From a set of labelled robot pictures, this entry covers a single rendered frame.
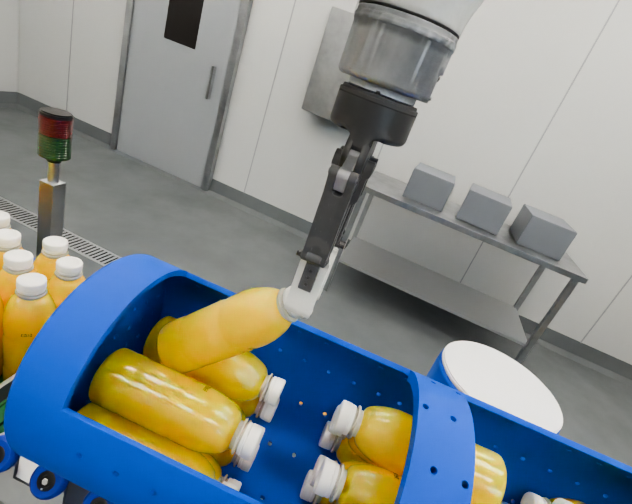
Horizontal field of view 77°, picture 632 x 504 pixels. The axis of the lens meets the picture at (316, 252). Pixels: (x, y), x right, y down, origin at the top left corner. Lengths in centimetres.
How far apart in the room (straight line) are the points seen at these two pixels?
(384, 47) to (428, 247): 353
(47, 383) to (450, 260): 360
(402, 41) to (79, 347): 42
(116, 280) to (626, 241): 385
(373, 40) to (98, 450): 46
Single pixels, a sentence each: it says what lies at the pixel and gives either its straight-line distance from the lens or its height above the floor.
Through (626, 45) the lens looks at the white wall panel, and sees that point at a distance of 385.
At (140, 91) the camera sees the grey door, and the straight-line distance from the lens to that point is 472.
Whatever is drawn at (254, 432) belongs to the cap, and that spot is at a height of 113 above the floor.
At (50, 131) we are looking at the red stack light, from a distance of 103.
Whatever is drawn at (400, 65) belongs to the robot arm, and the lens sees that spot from 35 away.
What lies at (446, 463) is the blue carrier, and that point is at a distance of 47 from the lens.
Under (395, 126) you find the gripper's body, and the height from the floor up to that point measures 150.
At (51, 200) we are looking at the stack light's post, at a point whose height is 106.
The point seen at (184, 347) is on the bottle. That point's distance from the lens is 52.
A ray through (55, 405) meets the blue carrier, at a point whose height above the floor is 114.
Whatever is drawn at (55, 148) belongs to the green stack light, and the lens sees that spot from 104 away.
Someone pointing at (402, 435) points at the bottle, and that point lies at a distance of 52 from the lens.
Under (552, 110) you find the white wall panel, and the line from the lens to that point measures 373.
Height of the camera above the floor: 152
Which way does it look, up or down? 24 degrees down
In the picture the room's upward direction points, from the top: 20 degrees clockwise
